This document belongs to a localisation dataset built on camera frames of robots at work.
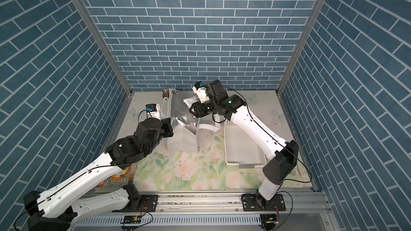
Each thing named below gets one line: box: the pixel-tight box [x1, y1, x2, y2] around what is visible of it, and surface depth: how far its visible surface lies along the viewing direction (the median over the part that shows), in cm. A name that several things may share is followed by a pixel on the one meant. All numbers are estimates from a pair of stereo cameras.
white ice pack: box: [183, 96, 200, 110], surface depth 74 cm
